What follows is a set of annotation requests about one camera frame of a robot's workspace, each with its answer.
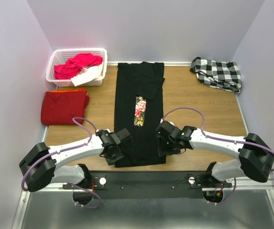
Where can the white plastic laundry basket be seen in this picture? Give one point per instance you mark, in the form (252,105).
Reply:
(60,56)

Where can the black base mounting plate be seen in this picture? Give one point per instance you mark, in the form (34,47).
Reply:
(152,184)

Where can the folded dark red t-shirt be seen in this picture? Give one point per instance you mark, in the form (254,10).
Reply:
(61,108)

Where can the pink red garment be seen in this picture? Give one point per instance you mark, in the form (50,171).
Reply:
(74,65)

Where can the aluminium frame rail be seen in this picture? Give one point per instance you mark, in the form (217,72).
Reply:
(250,205)

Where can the black white checkered shirt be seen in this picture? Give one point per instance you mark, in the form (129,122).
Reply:
(218,75)

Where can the white garment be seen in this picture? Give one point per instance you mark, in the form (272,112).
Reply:
(89,76)

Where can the folded orange garment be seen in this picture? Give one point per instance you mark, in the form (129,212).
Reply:
(69,91)

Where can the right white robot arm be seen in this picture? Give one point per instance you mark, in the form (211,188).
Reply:
(251,156)

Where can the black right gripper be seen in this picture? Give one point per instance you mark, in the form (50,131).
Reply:
(162,148)

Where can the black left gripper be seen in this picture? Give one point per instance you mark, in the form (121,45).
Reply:
(114,157)

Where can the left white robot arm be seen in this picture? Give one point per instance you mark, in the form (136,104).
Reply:
(45,165)

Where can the black floral print t-shirt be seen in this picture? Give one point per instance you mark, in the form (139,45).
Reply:
(139,109)

